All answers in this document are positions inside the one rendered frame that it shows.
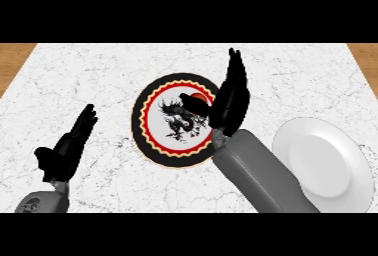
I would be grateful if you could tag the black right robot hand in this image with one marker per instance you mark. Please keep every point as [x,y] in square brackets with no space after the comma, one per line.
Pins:
[231,100]

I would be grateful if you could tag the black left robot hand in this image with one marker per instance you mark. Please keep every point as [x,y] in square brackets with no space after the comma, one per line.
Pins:
[67,153]

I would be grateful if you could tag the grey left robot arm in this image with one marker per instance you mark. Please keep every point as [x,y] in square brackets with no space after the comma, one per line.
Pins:
[47,200]

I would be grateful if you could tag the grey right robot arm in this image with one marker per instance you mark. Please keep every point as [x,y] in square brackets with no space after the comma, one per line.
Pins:
[259,173]

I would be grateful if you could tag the red tomato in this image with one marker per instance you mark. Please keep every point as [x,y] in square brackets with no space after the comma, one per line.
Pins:
[202,97]

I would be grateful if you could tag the black rimmed patterned plate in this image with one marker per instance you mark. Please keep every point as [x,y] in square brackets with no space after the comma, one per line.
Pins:
[163,133]

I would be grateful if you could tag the plain white plate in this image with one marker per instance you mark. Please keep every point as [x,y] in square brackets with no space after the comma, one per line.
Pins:
[323,163]

